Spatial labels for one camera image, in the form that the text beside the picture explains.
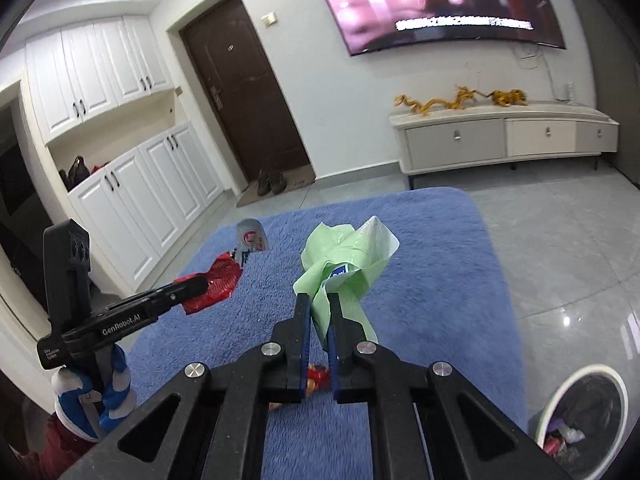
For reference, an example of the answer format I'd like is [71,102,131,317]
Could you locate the dark brown entrance door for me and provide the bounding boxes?
[180,0,309,181]

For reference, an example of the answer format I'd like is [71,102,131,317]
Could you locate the beige wall switch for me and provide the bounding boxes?
[262,12,278,27]

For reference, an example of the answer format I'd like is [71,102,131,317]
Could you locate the golden dragon ornament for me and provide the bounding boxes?
[394,86,480,116]

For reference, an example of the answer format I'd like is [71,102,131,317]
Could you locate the red white small packet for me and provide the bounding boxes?
[236,218,269,252]

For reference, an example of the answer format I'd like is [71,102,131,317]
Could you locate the blue fluffy blanket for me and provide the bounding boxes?
[127,188,527,479]

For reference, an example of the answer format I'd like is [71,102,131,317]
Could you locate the brown door mat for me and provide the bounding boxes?
[236,165,316,208]

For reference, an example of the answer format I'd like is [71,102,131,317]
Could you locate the green plastic wrapper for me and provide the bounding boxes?
[293,216,399,349]

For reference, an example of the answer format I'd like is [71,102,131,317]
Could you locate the white rimmed trash bin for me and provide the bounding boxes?
[532,364,629,479]

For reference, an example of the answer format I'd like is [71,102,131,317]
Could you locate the white tv cabinet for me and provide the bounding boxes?
[390,102,620,185]

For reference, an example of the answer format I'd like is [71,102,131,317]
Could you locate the blue white gloved left hand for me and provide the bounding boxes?
[51,344,137,442]

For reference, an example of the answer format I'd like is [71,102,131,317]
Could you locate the white cabinets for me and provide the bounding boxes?
[25,15,174,144]
[70,122,224,289]

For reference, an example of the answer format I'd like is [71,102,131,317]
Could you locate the golden tiger ornament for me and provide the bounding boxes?
[487,89,527,107]

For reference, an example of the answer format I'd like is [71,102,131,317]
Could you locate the white lower cabinets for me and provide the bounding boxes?
[70,122,224,289]

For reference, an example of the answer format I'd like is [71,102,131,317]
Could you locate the white router on cabinet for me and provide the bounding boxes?
[554,81,576,104]

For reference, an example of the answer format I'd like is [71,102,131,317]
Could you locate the red snack wrapper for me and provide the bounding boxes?
[174,252,243,315]

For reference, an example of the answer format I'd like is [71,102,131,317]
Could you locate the pair of dark shoes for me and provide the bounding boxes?
[257,171,288,197]

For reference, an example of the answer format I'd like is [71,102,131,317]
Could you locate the white upper cabinets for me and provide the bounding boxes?
[25,15,174,144]

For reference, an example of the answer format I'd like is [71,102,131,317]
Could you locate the wall mounted television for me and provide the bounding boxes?
[326,0,565,55]

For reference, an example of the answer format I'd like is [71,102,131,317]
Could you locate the dark bag on shelf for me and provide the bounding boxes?
[58,156,91,192]

